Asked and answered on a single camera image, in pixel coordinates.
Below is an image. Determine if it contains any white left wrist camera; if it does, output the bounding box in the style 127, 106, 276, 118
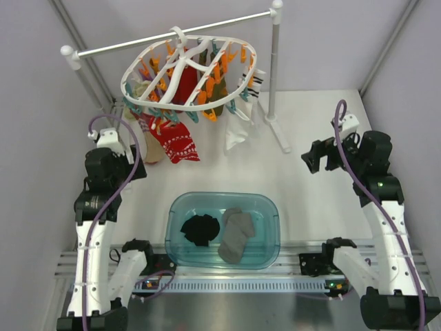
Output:
88, 128, 134, 164

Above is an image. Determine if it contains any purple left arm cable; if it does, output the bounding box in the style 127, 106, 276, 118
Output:
81, 115, 141, 331

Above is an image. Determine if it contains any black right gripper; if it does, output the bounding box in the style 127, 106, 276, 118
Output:
302, 128, 366, 175

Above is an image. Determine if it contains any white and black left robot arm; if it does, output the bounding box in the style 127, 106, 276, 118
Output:
56, 146, 156, 330

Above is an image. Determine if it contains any olive green sock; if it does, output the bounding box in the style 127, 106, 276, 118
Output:
203, 54, 228, 121

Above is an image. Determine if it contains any red patterned sock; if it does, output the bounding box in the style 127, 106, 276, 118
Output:
148, 117, 200, 164

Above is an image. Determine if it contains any white oval clip hanger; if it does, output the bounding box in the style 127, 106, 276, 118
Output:
121, 27, 265, 121

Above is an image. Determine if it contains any white drying rack stand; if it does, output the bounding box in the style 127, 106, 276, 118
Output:
60, 1, 291, 154

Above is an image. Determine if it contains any teal transparent plastic tub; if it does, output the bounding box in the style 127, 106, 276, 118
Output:
165, 192, 280, 270

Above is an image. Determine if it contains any white black striped sock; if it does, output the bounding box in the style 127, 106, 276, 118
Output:
239, 69, 267, 106

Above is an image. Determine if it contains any aluminium mounting rail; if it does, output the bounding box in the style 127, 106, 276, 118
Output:
55, 240, 435, 295

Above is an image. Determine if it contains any grey sock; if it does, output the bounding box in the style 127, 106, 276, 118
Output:
218, 207, 256, 264

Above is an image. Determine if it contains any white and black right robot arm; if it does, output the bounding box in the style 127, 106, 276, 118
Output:
301, 130, 440, 330

